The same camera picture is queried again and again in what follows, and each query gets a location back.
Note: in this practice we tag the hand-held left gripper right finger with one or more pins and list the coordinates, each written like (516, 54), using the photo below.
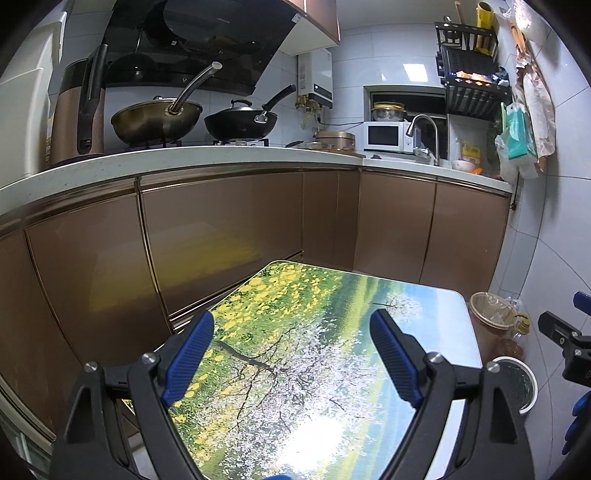
(392, 355)

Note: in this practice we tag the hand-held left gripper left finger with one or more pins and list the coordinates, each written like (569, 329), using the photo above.
(189, 360)

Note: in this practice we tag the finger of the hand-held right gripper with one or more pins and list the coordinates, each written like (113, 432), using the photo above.
(584, 304)
(556, 330)

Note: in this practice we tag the oil bottle with yellow cap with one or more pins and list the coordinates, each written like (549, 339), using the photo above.
(521, 323)

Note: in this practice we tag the brown bin with clear liner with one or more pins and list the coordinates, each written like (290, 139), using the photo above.
(491, 318)

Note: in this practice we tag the white round bucket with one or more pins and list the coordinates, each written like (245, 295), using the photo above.
(515, 383)

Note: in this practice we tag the brown kitchen base cabinet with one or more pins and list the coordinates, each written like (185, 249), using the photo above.
(231, 230)

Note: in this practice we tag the teal and white hanging bag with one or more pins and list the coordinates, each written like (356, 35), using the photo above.
(519, 138)

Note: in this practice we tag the white bowl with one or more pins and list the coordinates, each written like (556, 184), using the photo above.
(462, 166)

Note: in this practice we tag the yellow detergent bottle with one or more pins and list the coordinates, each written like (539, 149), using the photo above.
(470, 153)

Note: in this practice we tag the white kitchen countertop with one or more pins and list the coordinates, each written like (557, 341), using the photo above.
(231, 159)

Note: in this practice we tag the white microwave oven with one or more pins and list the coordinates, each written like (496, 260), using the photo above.
(385, 136)

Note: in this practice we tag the steel kitchen faucet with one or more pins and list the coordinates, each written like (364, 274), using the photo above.
(427, 122)

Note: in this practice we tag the black wok with lid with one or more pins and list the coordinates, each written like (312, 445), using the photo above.
(240, 122)

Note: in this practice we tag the glass pot with gold rim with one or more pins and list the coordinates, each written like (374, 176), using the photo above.
(388, 112)

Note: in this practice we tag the brown tall kitchen appliance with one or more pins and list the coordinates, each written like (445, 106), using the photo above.
(69, 120)

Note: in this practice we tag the white gas water heater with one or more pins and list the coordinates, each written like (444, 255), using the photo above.
(318, 76)

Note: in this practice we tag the yellow roll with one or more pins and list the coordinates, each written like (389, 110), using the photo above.
(485, 27)

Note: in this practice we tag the white refrigerator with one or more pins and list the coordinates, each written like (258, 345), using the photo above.
(27, 92)

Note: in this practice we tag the black range hood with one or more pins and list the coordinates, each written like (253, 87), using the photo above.
(194, 41)

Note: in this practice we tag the black wall dish rack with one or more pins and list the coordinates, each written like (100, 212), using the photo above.
(471, 69)

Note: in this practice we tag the brown wall cabinet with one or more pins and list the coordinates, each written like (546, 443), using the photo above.
(318, 23)

